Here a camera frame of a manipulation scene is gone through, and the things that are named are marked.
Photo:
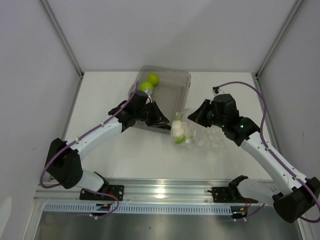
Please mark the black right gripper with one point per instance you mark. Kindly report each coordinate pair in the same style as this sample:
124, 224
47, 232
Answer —
198, 116

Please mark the white slotted cable duct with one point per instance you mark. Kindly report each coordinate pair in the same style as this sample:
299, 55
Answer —
132, 208

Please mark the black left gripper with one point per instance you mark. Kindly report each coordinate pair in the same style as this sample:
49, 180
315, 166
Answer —
158, 115

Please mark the grey plastic food bin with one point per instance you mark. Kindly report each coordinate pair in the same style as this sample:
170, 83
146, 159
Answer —
170, 93

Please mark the clear dotted zip bag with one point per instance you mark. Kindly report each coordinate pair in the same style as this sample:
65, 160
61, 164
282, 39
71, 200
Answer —
199, 137

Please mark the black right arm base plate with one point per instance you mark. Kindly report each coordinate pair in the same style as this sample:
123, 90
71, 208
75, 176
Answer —
225, 194

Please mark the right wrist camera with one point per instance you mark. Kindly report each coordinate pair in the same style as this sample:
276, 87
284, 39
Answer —
216, 90

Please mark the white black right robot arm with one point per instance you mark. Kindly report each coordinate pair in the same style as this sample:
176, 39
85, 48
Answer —
295, 194

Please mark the left aluminium frame post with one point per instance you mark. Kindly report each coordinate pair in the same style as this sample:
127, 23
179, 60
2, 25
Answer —
48, 11

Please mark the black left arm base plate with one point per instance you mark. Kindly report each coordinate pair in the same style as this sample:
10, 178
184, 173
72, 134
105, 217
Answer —
111, 189

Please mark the right aluminium frame post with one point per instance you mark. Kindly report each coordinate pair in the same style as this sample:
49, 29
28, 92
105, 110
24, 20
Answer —
280, 36

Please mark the purple eggplant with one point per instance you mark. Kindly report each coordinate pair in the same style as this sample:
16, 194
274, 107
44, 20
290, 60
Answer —
163, 127

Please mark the aluminium mounting rail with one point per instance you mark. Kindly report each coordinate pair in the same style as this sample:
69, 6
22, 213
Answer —
144, 191

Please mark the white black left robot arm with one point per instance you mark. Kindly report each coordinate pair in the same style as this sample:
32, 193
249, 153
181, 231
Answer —
64, 158

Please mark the green lime near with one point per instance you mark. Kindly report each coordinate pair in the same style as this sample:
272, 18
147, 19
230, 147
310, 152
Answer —
146, 87

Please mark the aluminium frame post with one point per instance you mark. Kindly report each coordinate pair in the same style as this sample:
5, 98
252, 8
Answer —
280, 36
48, 11

